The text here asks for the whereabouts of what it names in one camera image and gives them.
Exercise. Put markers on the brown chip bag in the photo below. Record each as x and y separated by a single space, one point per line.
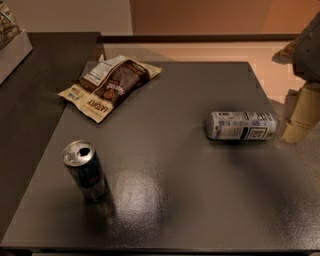
107 85

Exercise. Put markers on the dark side counter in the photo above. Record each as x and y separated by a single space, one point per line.
30 108

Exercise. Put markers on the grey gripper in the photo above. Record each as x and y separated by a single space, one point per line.
308 55

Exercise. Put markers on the white snack box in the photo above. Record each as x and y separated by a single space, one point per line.
15 44

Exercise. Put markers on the open blue drink can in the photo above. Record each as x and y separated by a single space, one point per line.
82 161

